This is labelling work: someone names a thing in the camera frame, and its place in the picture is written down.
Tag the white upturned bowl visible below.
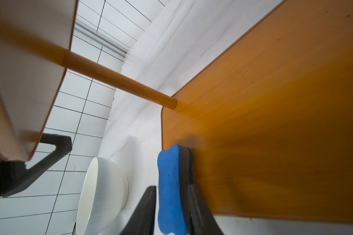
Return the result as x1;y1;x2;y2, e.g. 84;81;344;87
76;157;128;235

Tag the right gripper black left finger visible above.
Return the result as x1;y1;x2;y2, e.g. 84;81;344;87
121;186;157;235

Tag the blue bottom eraser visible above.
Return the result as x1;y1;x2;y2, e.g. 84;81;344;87
157;145;189;235

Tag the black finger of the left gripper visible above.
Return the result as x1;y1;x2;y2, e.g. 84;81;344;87
0;133;72;198

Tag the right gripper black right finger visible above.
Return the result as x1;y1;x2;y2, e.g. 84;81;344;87
187;184;223;235

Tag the orange two-tier shelf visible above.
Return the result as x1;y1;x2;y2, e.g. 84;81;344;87
0;1;353;224

